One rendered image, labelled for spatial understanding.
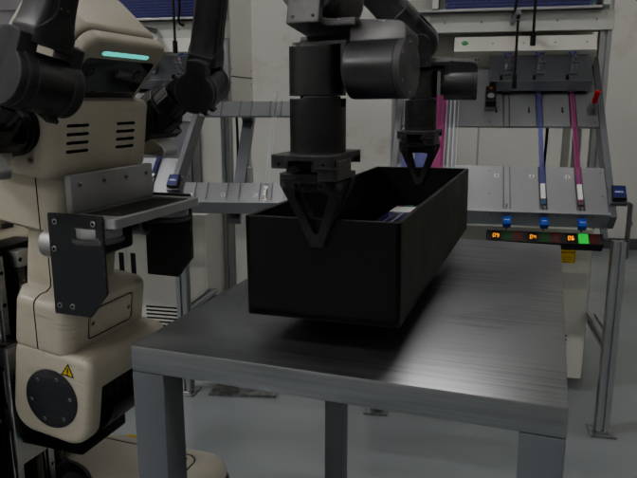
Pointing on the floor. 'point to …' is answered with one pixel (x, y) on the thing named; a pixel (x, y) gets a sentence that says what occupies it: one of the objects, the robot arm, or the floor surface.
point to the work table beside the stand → (382, 359)
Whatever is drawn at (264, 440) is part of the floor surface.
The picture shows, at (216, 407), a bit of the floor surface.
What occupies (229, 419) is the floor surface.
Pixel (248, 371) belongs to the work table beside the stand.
